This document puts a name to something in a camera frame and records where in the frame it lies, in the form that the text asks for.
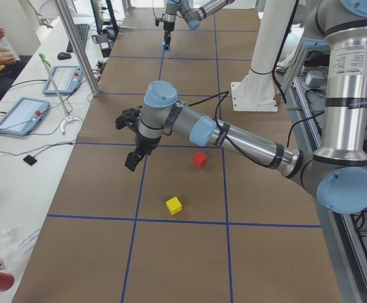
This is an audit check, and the blue teach pendant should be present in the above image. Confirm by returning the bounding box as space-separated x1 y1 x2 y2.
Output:
0 97 50 136
50 66 83 95

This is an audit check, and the black computer mouse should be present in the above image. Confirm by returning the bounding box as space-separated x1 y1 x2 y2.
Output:
57 52 71 61

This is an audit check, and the small black square pad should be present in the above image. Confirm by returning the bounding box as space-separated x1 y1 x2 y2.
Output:
23 155 37 166

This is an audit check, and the yellow cube block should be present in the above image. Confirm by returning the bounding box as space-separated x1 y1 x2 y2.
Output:
165 196 182 215

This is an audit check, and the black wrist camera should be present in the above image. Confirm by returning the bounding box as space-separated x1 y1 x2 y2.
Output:
115 105 142 131

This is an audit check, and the aluminium frame post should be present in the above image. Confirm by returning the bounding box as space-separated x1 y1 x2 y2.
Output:
54 0 99 97

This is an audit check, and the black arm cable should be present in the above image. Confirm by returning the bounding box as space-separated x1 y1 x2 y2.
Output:
183 90 285 167

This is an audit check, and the near blue teach pendant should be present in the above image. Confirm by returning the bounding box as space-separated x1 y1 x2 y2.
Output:
0 97 50 136

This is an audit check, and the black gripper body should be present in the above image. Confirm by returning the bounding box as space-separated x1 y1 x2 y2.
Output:
163 21 175 33
134 132 159 155

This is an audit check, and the black keyboard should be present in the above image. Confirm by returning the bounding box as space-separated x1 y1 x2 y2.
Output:
66 23 90 53

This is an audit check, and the blue cube block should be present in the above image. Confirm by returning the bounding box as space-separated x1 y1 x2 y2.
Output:
162 42 170 51

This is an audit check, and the far blue teach pendant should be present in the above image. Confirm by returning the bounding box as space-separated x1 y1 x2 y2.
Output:
50 66 83 95

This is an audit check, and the white camera stand pillar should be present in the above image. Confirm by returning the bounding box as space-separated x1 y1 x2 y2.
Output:
231 1 306 112

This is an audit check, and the red cube block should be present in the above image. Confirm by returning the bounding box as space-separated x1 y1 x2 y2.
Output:
192 151 207 168

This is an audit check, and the metal reacher grabber stick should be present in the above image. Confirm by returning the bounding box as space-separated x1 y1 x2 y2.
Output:
39 53 83 135

